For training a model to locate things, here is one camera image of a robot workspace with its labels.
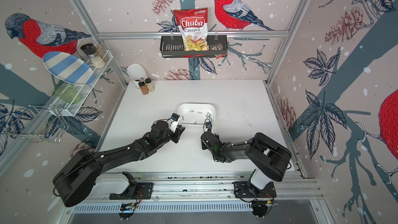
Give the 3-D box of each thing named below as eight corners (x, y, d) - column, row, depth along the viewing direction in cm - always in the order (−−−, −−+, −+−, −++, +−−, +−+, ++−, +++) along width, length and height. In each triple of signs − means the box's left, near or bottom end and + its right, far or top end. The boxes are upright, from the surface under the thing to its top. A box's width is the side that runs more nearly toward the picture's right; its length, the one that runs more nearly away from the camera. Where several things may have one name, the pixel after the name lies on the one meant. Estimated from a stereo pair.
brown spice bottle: (144, 95, 116) (140, 87, 108) (141, 91, 118) (137, 83, 111) (149, 93, 117) (145, 84, 110) (146, 89, 120) (142, 80, 113)
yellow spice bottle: (147, 91, 118) (143, 83, 111) (149, 86, 122) (145, 78, 115) (153, 91, 118) (150, 83, 111) (155, 86, 122) (152, 78, 115)
